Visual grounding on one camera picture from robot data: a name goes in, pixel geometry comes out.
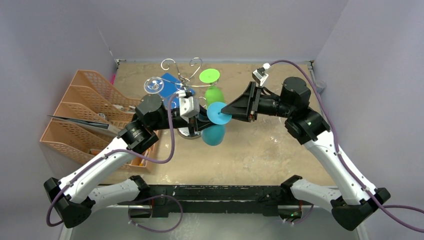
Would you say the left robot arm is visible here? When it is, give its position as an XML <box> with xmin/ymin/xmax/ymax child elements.
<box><xmin>43</xmin><ymin>92</ymin><xmax>214</xmax><ymax>228</ymax></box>

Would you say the blue square mat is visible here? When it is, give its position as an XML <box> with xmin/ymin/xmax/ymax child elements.
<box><xmin>159</xmin><ymin>73</ymin><xmax>181</xmax><ymax>105</ymax></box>

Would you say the chrome wine glass rack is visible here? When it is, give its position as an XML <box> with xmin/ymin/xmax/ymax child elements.
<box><xmin>160</xmin><ymin>57</ymin><xmax>219</xmax><ymax>140</ymax></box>

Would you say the green plastic wine glass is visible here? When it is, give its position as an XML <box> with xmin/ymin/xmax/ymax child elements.
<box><xmin>199</xmin><ymin>68</ymin><xmax>225</xmax><ymax>108</ymax></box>

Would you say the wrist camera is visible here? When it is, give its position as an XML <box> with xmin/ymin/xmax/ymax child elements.
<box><xmin>252</xmin><ymin>62</ymin><xmax>271</xmax><ymax>87</ymax></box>
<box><xmin>177</xmin><ymin>90</ymin><xmax>200</xmax><ymax>119</ymax></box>

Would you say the clear wine glass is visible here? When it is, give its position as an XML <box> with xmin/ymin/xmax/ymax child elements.
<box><xmin>268</xmin><ymin>131</ymin><xmax>285</xmax><ymax>145</ymax></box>
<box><xmin>143</xmin><ymin>76</ymin><xmax>165</xmax><ymax>94</ymax></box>

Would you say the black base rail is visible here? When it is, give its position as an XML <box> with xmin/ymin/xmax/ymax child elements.
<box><xmin>115</xmin><ymin>184</ymin><xmax>314</xmax><ymax>220</ymax></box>

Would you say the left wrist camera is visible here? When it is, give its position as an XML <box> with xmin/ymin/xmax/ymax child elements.
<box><xmin>177</xmin><ymin>90</ymin><xmax>200</xmax><ymax>119</ymax></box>

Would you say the orange plastic desk organizer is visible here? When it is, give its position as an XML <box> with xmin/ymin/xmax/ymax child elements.
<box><xmin>40</xmin><ymin>70</ymin><xmax>140</xmax><ymax>165</ymax></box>

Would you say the blue plastic wine glass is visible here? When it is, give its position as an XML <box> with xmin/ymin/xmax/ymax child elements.
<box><xmin>201</xmin><ymin>101</ymin><xmax>232</xmax><ymax>146</ymax></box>

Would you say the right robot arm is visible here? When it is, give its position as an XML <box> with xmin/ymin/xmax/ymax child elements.
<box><xmin>221</xmin><ymin>77</ymin><xmax>391</xmax><ymax>231</ymax></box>

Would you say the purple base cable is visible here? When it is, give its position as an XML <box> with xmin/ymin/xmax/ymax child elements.
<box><xmin>119</xmin><ymin>191</ymin><xmax>185</xmax><ymax>233</ymax></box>

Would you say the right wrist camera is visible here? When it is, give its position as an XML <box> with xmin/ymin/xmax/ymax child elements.
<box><xmin>252</xmin><ymin>62</ymin><xmax>271</xmax><ymax>87</ymax></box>

